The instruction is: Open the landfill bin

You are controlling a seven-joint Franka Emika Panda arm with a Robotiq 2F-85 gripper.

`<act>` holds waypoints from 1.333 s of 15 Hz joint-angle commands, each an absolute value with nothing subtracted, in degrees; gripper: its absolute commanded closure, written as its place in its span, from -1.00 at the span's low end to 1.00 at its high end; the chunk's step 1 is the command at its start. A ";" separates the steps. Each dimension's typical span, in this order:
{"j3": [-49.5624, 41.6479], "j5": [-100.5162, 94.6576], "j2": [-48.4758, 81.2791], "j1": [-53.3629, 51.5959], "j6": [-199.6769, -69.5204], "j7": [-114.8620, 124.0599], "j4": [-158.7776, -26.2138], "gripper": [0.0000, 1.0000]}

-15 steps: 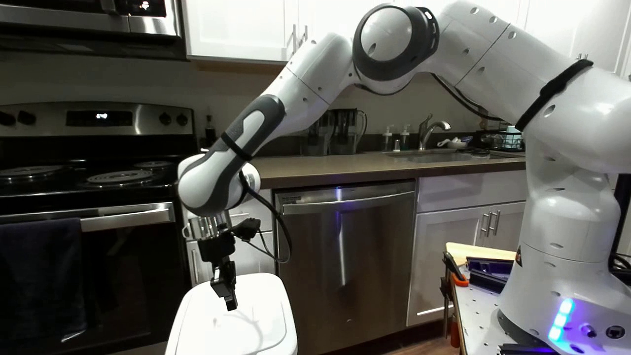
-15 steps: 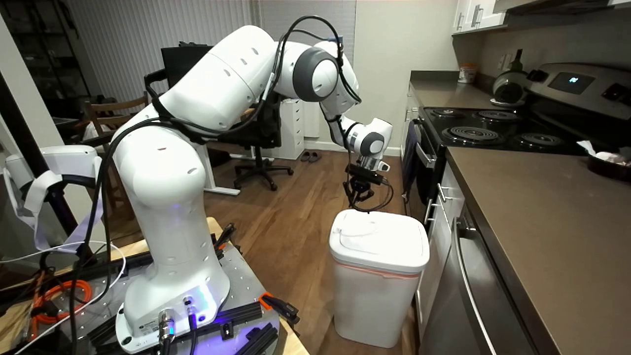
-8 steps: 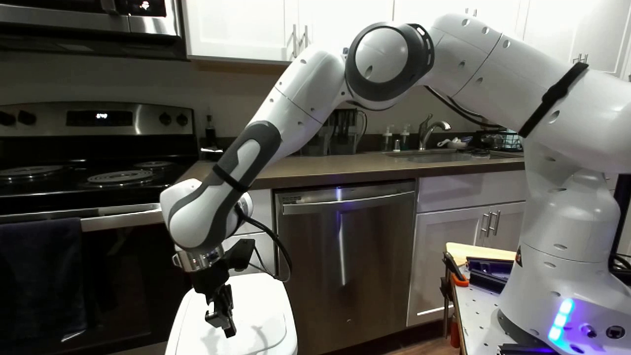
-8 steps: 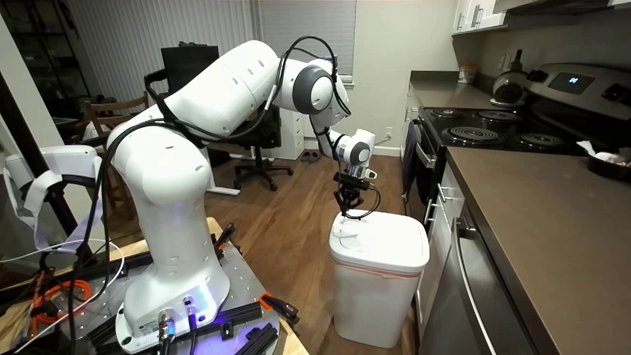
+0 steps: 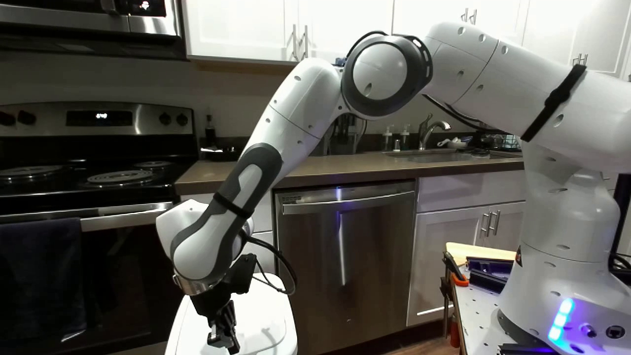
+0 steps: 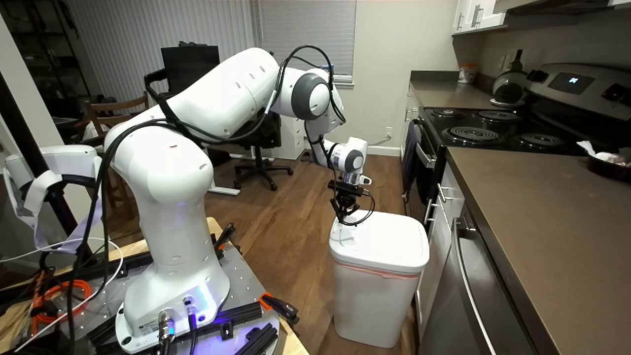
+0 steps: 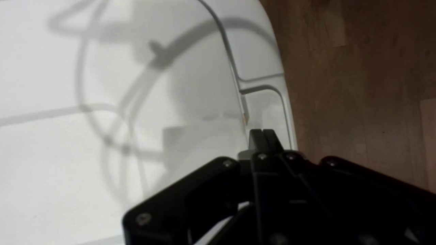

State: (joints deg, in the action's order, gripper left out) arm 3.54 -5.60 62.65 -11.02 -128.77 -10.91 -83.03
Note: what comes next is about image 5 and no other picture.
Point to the black stainless kitchen stove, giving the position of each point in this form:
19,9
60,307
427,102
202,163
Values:
100,178

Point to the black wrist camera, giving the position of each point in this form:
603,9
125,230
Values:
242,273

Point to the orange black clamp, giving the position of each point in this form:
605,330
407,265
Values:
457,277

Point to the stainless steel dishwasher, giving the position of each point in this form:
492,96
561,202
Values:
368,263

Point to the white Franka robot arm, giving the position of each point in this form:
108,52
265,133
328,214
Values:
297,111

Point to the white upper cabinets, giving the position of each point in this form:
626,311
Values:
238,31

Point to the robot mounting table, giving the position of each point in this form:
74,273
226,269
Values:
476,309

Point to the dark bottle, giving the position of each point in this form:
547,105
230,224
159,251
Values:
210,131

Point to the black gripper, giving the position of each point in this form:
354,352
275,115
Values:
214,305

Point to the white landfill bin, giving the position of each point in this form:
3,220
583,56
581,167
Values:
263,322

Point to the stainless microwave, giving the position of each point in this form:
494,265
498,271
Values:
80,23

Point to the dark hanging towel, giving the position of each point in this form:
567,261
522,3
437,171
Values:
41,277

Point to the chrome kitchen faucet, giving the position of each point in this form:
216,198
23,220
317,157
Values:
427,131

